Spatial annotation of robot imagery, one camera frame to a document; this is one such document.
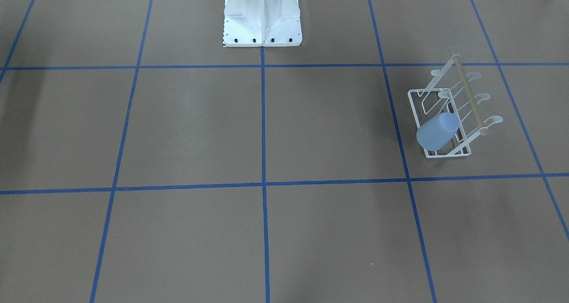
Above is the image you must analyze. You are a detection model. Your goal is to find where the light blue plastic cup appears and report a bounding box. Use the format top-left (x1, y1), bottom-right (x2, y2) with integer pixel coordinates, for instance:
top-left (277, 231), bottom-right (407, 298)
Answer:
top-left (415, 112), bottom-right (461, 151)

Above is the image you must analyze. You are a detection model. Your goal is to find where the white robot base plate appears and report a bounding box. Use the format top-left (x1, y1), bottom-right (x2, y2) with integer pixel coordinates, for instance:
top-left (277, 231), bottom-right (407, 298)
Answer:
top-left (222, 0), bottom-right (303, 48)

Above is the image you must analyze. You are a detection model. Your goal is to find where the white wire cup holder rack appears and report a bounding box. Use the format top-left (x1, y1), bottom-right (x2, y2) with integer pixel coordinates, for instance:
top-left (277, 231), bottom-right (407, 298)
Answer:
top-left (407, 52), bottom-right (504, 159)

